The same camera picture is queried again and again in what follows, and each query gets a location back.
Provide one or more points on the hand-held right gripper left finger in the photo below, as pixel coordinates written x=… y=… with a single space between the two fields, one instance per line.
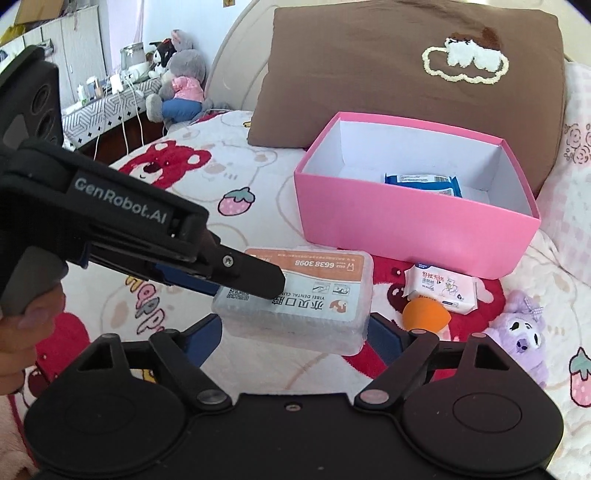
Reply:
x=205 y=337

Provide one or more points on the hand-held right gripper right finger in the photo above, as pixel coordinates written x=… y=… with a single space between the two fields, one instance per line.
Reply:
x=385 y=341

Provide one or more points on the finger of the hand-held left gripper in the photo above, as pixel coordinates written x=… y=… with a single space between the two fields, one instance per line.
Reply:
x=249 y=274
x=184 y=280

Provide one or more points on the clear dental floss box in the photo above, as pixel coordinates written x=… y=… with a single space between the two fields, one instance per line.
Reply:
x=314 y=314

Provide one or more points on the white wet wipes packet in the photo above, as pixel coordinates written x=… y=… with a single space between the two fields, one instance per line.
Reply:
x=443 y=288

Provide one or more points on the pink cardboard box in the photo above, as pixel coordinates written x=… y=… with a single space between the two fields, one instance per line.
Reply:
x=392 y=217

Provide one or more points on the blue wet wipes packet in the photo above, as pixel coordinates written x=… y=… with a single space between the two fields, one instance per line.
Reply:
x=438 y=190

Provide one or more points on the person's left hand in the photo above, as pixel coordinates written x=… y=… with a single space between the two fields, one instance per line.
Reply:
x=18 y=341

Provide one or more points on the orange makeup sponge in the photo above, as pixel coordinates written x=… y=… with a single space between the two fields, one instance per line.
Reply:
x=422 y=314

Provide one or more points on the table with patterned cloth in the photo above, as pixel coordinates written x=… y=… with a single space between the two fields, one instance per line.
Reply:
x=92 y=115

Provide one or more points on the printed bear strawberry blanket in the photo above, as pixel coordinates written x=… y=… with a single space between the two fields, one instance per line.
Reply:
x=277 y=184

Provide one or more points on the purple plush toy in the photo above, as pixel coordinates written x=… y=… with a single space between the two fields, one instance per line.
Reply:
x=517 y=337

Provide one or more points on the clear glass kettle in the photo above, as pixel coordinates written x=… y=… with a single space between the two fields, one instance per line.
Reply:
x=133 y=55

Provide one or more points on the black and white plush toy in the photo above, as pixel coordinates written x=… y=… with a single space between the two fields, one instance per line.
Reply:
x=159 y=57

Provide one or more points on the grey plush rabbit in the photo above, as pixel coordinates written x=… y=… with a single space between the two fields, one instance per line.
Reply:
x=184 y=64

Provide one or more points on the white cabinet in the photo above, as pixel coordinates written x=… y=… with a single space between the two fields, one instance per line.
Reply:
x=78 y=37

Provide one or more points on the beige bed headboard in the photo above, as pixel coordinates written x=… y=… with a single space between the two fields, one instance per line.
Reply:
x=231 y=60

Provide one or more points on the brown embroidered pillow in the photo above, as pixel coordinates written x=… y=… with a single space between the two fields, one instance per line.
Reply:
x=369 y=69

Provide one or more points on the pink checkered pillow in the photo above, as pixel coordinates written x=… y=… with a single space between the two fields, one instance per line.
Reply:
x=577 y=152

